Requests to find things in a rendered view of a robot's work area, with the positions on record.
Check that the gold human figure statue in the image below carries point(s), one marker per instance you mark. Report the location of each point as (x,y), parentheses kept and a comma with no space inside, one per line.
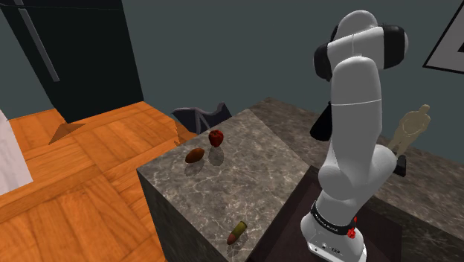
(411,128)

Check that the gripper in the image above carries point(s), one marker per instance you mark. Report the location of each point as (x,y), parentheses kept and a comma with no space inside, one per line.
(322,127)

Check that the olive and brown cylinder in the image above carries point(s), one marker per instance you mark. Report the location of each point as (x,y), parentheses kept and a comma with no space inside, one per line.
(237,232)

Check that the brown potato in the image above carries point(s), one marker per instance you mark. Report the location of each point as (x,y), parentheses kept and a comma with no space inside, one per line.
(194,155)

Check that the red apple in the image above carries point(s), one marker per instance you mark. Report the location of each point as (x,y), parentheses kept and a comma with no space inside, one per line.
(216,138)

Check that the dark chair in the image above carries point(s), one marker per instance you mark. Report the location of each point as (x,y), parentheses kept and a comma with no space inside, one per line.
(201,116)

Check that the black refrigerator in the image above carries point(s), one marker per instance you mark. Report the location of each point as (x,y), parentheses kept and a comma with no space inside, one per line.
(83,54)

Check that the black framed wall picture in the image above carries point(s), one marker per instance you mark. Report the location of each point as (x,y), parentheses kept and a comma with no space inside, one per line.
(447,43)

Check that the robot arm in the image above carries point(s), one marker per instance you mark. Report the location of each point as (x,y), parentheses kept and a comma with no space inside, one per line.
(357,145)

